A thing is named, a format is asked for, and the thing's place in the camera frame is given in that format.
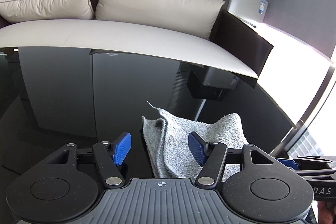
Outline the grey terry towel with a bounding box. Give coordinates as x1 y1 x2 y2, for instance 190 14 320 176
142 100 248 179

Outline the person's right hand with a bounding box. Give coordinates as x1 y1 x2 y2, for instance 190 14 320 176
318 201 335 224

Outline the beige and brown sofa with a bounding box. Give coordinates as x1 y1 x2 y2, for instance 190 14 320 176
1 0 273 86

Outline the beige large back cushion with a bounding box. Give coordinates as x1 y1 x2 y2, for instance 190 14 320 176
96 0 225 40

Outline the silver mini fridge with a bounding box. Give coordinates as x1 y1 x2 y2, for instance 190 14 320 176
222 0 268 25

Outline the beige left cushion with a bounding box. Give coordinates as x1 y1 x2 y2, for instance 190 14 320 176
1 0 95 23

